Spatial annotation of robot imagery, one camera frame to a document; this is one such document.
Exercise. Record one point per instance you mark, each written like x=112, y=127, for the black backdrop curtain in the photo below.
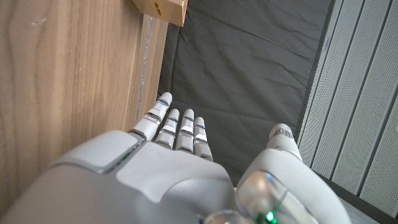
x=242, y=62

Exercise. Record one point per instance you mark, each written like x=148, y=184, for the wooden box with slots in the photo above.
x=164, y=9

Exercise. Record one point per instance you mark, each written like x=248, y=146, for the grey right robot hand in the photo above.
x=140, y=186

